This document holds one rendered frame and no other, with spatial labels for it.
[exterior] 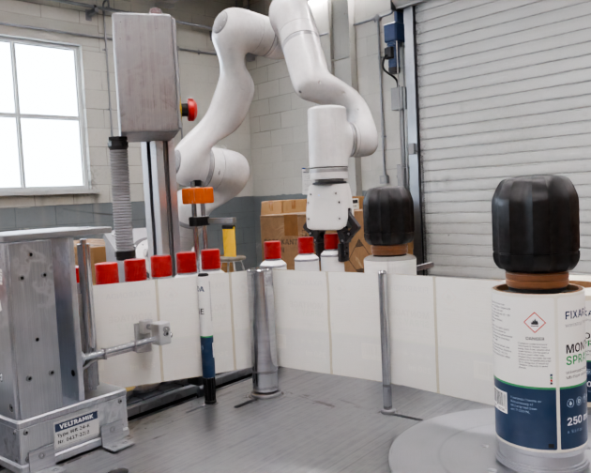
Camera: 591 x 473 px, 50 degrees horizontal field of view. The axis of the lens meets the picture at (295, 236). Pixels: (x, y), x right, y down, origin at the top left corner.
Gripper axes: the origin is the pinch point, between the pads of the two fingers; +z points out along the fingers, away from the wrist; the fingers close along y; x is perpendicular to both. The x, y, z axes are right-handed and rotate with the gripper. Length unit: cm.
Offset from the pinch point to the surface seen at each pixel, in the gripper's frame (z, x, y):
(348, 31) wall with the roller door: -179, 451, -299
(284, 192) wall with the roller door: -12, 476, -419
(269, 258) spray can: -1.1, -21.3, 0.7
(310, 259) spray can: 0.2, -10.5, 2.1
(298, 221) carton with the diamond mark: -5.3, 24.2, -28.9
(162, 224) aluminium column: -8.6, -35.9, -12.4
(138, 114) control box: -27, -47, -3
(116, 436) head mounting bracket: 15, -67, 16
